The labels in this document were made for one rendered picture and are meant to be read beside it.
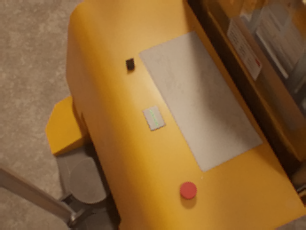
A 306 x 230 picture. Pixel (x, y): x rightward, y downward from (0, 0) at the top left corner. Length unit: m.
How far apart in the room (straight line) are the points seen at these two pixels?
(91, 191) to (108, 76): 0.50
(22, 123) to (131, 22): 1.10
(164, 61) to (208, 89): 0.14
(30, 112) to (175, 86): 1.21
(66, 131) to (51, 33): 0.88
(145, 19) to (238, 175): 0.51
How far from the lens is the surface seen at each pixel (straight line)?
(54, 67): 2.11
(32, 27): 2.31
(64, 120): 1.54
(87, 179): 1.35
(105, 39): 1.04
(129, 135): 0.91
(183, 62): 0.98
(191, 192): 0.82
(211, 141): 0.89
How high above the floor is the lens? 1.73
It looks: 66 degrees down
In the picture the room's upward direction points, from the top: 4 degrees counter-clockwise
